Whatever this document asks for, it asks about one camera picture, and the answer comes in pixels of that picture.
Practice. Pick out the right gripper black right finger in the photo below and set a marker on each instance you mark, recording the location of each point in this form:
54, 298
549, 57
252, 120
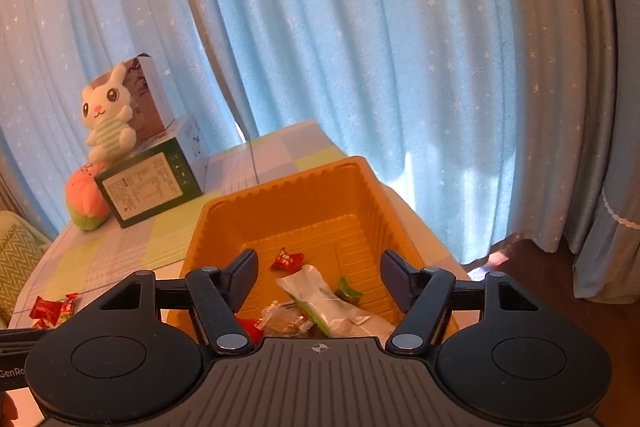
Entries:
493, 348

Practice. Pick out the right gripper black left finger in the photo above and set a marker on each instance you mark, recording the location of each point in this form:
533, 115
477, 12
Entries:
143, 348

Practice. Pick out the clear dark snack packet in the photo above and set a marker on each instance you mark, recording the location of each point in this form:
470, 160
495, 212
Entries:
286, 319

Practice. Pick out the clear green snack bag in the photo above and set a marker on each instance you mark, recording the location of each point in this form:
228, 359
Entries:
335, 317

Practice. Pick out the left hand orange glove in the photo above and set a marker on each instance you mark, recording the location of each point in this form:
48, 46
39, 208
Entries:
8, 410

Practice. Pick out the large red snack packet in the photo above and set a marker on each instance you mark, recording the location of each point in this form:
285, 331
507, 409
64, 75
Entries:
45, 313

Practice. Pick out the red candy bar wrapper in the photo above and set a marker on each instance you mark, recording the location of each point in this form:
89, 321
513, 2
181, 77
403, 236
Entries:
68, 307

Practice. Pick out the green chevron cushion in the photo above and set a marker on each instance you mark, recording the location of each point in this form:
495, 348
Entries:
22, 247

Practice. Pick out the plaid tablecloth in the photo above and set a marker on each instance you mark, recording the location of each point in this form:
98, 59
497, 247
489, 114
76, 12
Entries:
90, 263

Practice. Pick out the red candy in tray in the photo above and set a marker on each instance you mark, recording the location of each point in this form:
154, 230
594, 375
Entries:
252, 329

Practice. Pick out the pink starfish plush toy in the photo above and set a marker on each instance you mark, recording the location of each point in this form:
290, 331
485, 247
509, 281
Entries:
87, 206

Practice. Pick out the green candy in tray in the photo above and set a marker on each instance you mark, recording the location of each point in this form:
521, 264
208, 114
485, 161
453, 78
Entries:
347, 293

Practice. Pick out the green cardboard box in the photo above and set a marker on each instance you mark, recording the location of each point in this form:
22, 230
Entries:
162, 173

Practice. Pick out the small red candy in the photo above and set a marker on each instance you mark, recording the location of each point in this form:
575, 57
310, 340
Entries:
287, 262

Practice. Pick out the grey outer curtain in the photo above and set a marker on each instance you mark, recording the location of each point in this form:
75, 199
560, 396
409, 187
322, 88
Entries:
576, 173

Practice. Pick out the orange plastic tray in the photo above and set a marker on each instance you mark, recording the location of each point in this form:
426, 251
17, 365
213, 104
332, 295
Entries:
337, 216

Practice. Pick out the brown white upright box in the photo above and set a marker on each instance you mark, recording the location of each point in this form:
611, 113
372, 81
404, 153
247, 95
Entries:
151, 112

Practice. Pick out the white bunny plush toy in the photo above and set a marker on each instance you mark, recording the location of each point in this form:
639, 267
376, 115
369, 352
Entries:
107, 116

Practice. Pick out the light blue star curtain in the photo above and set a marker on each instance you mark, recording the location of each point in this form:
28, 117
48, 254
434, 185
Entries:
474, 104

